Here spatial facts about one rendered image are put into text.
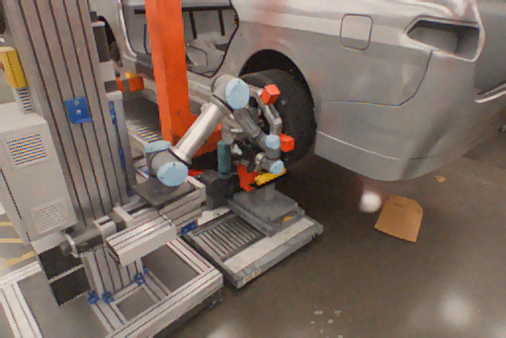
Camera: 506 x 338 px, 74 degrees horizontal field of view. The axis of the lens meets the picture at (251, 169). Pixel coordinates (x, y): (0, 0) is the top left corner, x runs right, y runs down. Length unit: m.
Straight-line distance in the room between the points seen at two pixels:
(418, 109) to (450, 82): 0.16
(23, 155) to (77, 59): 0.41
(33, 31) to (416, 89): 1.53
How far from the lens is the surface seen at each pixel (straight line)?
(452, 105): 1.80
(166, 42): 2.26
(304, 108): 2.09
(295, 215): 2.55
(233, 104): 1.41
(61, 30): 1.46
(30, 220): 1.58
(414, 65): 1.70
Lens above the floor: 1.68
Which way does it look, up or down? 29 degrees down
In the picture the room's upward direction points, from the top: straight up
